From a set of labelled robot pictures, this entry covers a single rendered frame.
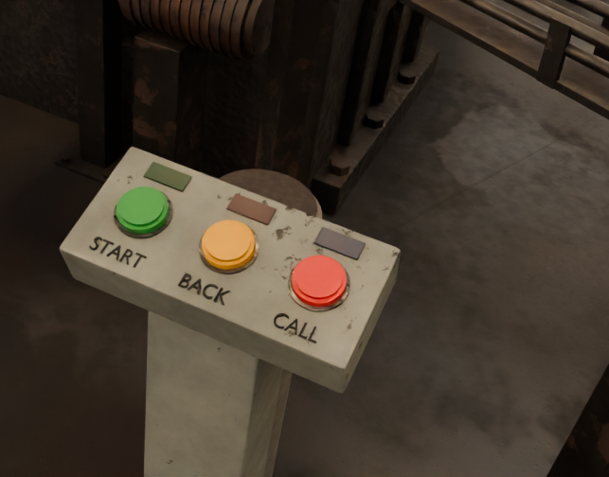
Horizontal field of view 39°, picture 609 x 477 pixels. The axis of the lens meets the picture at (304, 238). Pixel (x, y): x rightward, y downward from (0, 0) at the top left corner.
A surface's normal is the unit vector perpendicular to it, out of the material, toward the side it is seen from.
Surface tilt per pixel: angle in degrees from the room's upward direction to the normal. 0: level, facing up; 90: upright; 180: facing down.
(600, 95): 6
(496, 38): 6
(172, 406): 90
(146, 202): 20
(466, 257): 0
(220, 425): 90
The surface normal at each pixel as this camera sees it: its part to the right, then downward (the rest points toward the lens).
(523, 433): 0.14, -0.76
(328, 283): -0.01, -0.52
